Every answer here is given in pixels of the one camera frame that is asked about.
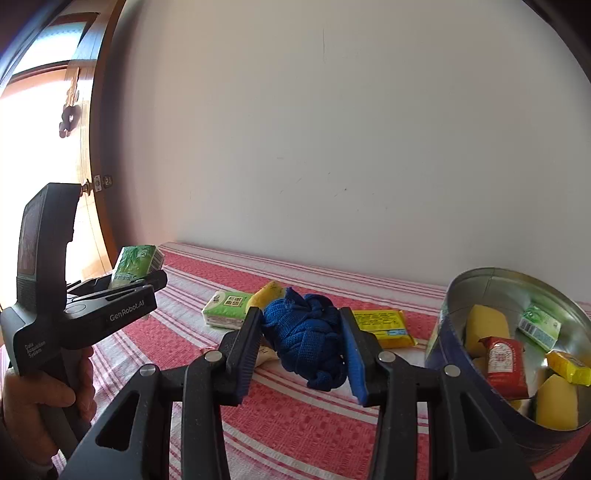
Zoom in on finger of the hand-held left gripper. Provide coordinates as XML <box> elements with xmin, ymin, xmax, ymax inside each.
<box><xmin>67</xmin><ymin>270</ymin><xmax>169</xmax><ymax>309</ymax></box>
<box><xmin>67</xmin><ymin>275</ymin><xmax>112</xmax><ymax>297</ymax></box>

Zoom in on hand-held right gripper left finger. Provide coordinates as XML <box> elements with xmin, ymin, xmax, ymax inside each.
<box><xmin>67</xmin><ymin>305</ymin><xmax>264</xmax><ymax>480</ymax></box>

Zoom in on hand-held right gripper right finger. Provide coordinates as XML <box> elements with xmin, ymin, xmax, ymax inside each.
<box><xmin>338</xmin><ymin>307</ymin><xmax>536</xmax><ymax>480</ymax></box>

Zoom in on large yellow snack packet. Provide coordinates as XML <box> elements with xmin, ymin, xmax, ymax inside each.
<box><xmin>351</xmin><ymin>308</ymin><xmax>419</xmax><ymax>349</ymax></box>

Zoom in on blue knitted cloth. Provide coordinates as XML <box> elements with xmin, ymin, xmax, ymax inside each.
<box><xmin>261</xmin><ymin>287</ymin><xmax>349</xmax><ymax>393</ymax></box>

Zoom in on white green tissue pack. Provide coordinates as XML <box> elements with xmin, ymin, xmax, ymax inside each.
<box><xmin>202</xmin><ymin>290</ymin><xmax>254</xmax><ymax>329</ymax></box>

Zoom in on plain yellow sponge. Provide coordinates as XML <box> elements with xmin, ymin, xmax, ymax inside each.
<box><xmin>464</xmin><ymin>305</ymin><xmax>511</xmax><ymax>358</ymax></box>

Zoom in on red snack packet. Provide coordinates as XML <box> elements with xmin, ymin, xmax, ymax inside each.
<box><xmin>479</xmin><ymin>336</ymin><xmax>529</xmax><ymax>400</ymax></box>

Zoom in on blue round cookie tin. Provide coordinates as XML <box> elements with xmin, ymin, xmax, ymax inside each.
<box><xmin>425</xmin><ymin>266</ymin><xmax>591</xmax><ymax>467</ymax></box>

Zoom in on yellow green scouring sponge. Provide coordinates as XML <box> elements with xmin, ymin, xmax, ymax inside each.
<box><xmin>529</xmin><ymin>374</ymin><xmax>580</xmax><ymax>430</ymax></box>

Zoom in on small yellow snack packet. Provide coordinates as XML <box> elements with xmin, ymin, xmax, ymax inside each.
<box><xmin>546</xmin><ymin>350</ymin><xmax>591</xmax><ymax>386</ymax></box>

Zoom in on person's left hand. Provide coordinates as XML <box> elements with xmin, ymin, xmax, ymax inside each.
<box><xmin>0</xmin><ymin>344</ymin><xmax>98</xmax><ymax>464</ymax></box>

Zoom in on red white striped tablecloth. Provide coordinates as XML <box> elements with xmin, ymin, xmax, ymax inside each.
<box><xmin>51</xmin><ymin>241</ymin><xmax>591</xmax><ymax>480</ymax></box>

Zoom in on hanging door ornament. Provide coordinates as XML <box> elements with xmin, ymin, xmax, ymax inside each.
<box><xmin>58</xmin><ymin>65</ymin><xmax>84</xmax><ymax>139</ymax></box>

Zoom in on wooden door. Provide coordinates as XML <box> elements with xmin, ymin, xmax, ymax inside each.
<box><xmin>0</xmin><ymin>0</ymin><xmax>130</xmax><ymax>333</ymax></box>

